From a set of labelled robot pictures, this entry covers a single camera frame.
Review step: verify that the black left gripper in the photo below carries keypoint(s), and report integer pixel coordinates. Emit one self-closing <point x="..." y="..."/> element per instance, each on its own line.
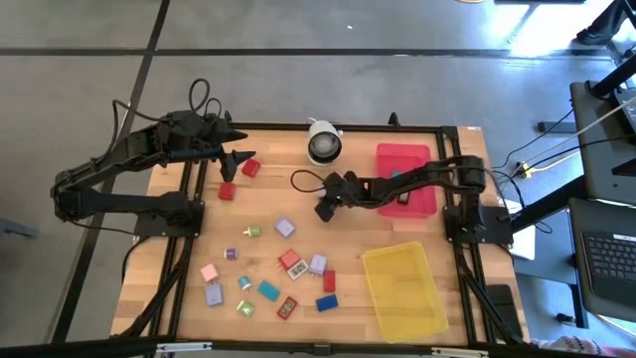
<point x="208" y="136"/>

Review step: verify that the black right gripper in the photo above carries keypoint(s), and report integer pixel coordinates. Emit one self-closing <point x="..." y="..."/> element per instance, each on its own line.
<point x="340" y="188"/>

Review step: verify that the white digital clock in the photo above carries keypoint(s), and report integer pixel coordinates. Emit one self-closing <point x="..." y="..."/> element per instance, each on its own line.
<point x="298" y="270"/>

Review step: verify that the green wall charger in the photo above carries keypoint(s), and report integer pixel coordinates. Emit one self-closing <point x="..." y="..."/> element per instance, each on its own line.
<point x="254" y="231"/>
<point x="245" y="308"/>

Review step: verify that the black digital clock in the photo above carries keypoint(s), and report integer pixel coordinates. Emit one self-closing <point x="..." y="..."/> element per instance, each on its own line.
<point x="403" y="199"/>

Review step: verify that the teal plastic box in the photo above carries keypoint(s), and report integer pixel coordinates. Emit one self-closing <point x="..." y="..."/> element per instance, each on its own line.
<point x="268" y="290"/>
<point x="396" y="174"/>

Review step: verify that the small purple wall charger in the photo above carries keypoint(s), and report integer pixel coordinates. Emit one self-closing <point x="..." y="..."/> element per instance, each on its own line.
<point x="230" y="253"/>

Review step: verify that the red tray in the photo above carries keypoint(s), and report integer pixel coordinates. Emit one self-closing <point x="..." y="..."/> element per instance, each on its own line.
<point x="286" y="307"/>

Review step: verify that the small teal wall charger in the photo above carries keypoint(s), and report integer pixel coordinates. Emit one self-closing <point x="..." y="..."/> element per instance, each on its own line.
<point x="244" y="283"/>

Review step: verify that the pink wall charger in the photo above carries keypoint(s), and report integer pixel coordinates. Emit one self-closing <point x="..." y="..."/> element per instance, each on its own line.
<point x="209" y="272"/>

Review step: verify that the large lavender wall charger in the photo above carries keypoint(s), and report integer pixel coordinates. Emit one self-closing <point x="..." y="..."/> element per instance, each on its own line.
<point x="213" y="295"/>

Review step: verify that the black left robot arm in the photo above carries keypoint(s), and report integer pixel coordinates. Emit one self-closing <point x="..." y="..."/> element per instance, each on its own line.
<point x="114" y="201"/>

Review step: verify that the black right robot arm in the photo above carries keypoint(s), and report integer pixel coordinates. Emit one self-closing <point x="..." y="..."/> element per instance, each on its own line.
<point x="422" y="178"/>

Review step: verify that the pink plastic bin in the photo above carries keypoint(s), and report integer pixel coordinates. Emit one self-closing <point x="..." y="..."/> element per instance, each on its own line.
<point x="397" y="159"/>

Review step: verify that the blue plastic box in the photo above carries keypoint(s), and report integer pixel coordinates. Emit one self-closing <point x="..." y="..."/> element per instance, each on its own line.
<point x="327" y="302"/>

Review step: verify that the yellow plastic bin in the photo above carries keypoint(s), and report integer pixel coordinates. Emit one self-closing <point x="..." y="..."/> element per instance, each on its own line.
<point x="402" y="298"/>

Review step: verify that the black storage box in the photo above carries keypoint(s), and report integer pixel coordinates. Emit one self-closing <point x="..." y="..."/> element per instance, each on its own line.
<point x="502" y="303"/>

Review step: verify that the white paper sheet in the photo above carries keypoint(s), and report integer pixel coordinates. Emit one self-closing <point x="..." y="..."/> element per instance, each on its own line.
<point x="524" y="243"/>

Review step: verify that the yellow power plug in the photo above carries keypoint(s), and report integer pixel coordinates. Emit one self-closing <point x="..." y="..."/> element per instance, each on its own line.
<point x="525" y="170"/>

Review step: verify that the grey metal foot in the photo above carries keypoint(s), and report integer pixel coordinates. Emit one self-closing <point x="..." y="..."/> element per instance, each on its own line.
<point x="15" y="229"/>

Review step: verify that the black power strip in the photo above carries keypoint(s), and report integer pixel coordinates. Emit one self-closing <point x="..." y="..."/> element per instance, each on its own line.
<point x="556" y="127"/>

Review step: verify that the dark desk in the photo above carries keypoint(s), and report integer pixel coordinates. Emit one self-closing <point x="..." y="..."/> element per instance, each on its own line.
<point x="576" y="248"/>
<point x="601" y="164"/>

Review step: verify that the pale cloth bundle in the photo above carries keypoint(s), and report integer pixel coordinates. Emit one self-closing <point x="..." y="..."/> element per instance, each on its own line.
<point x="571" y="348"/>

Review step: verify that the black keyboard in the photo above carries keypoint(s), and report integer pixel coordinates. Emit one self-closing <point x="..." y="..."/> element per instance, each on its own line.
<point x="611" y="258"/>

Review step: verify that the black desk device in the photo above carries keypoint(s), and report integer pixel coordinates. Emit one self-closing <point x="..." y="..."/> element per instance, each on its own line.
<point x="627" y="114"/>

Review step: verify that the person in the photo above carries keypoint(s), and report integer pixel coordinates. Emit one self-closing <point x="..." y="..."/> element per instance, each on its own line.
<point x="596" y="35"/>

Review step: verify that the small black camera box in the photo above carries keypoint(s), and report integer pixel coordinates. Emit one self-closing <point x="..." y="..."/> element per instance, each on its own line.
<point x="322" y="349"/>

